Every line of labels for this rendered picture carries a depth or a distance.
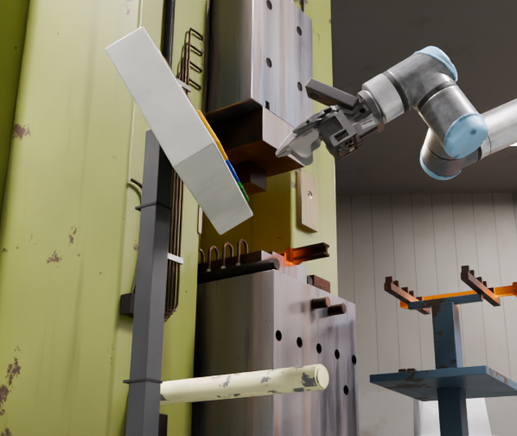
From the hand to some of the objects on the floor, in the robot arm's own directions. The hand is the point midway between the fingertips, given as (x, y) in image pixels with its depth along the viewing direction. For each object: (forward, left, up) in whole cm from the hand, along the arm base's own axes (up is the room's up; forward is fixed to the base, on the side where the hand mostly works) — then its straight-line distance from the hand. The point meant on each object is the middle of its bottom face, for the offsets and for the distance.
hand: (279, 149), depth 159 cm
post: (+23, +7, -107) cm, 110 cm away
